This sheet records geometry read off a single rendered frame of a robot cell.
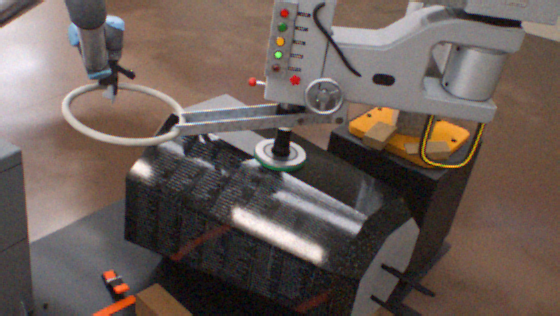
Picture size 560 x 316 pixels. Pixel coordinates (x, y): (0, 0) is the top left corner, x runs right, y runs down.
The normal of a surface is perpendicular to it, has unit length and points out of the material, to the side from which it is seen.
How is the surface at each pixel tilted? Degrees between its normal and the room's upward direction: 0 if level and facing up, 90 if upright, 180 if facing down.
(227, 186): 45
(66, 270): 0
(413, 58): 90
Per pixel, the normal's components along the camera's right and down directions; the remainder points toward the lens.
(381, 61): -0.07, 0.51
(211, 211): -0.32, -0.36
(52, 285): 0.14, -0.85
